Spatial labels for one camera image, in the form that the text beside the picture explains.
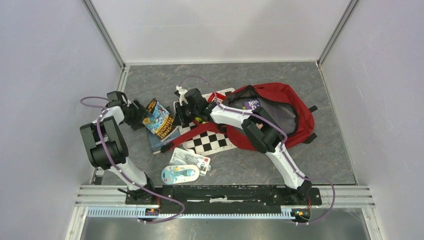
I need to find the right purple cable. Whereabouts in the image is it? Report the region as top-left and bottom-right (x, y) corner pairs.
(178, 75), (337, 227)

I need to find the blue black treehouse book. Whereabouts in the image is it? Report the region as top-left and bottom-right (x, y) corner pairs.
(143, 98), (176, 142)

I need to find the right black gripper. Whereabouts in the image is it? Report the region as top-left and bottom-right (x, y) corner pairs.
(173, 101), (199, 126)

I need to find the purple colourful book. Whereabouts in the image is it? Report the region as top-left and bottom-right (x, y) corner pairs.
(243, 98), (260, 110)

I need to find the blue packaged correction tape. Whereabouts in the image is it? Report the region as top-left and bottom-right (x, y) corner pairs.
(160, 164), (200, 185)

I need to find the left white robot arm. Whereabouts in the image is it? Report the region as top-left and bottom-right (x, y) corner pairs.
(80, 91), (157, 204)

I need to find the red student backpack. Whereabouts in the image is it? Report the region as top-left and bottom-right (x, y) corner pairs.
(160, 82), (317, 154)

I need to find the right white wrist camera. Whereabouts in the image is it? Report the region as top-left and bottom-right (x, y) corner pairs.
(174, 85), (188, 106)

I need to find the brown blue green block stack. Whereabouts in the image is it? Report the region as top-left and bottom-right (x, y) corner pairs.
(194, 117), (203, 124)

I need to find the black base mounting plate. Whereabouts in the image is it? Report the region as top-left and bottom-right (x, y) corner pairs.
(125, 185), (323, 215)

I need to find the red window toy block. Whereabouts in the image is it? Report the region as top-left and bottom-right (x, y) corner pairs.
(215, 92), (226, 103)

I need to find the packaged ruler set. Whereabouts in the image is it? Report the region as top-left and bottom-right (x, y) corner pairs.
(169, 148), (211, 177)

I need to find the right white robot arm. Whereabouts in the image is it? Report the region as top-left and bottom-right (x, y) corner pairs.
(175, 85), (312, 204)

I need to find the dark blue book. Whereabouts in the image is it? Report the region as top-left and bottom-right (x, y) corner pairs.
(142, 101), (180, 154)

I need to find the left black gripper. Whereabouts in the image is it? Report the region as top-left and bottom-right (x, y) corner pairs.
(123, 98), (154, 131)

